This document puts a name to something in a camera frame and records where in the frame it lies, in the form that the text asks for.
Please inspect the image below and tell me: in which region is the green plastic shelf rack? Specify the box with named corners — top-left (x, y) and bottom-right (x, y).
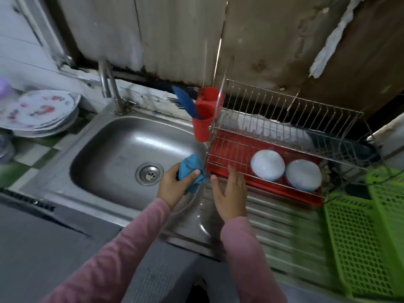
top-left (323, 166), bottom-right (404, 299)

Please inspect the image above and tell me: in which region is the red plastic cutlery cup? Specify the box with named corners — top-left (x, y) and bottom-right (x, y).
top-left (192, 86), bottom-right (225, 143)

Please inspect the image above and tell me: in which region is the person's left forearm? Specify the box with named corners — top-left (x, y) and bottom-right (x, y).
top-left (41, 197), bottom-right (173, 303)

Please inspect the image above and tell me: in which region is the wire dish rack red tray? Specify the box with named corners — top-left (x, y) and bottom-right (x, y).
top-left (206, 128), bottom-right (326, 207)

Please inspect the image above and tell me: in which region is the metal wire dish rack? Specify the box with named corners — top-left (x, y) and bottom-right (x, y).
top-left (205, 56), bottom-right (404, 209)

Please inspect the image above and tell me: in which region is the white hanging cloth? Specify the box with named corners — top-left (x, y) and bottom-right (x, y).
top-left (308, 0), bottom-right (367, 80)

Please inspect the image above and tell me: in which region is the purple plastic bowl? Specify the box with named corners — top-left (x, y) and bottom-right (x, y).
top-left (0, 77), bottom-right (12, 105)

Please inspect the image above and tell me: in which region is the chrome faucet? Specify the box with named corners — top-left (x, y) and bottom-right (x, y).
top-left (98, 58), bottom-right (133, 115)

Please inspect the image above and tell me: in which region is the blue rice paddle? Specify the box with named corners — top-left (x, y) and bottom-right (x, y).
top-left (172, 85), bottom-right (202, 120)

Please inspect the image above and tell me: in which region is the green checkered tile countertop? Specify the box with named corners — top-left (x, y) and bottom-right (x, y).
top-left (0, 107), bottom-right (96, 193)

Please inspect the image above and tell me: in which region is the weathered wooden board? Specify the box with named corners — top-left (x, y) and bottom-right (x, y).
top-left (38, 0), bottom-right (404, 124)

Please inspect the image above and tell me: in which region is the stainless steel sink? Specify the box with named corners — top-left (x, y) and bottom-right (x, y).
top-left (19, 101), bottom-right (354, 294)

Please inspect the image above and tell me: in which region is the person's right forearm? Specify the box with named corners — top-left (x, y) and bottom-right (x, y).
top-left (220, 215), bottom-right (288, 303)

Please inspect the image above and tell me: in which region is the blue cleaning cloth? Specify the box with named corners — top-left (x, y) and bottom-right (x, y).
top-left (176, 153), bottom-right (208, 196)

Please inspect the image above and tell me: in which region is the stack of white saucers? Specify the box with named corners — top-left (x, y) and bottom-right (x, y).
top-left (0, 132), bottom-right (15, 163)

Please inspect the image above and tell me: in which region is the floral plate stack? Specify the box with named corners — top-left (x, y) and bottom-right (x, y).
top-left (0, 91), bottom-right (82, 138)

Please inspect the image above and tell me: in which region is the person's right hand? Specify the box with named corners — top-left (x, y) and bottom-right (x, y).
top-left (210, 166), bottom-right (248, 223)

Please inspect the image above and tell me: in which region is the person's left hand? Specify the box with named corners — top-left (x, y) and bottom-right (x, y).
top-left (157, 162), bottom-right (202, 210)

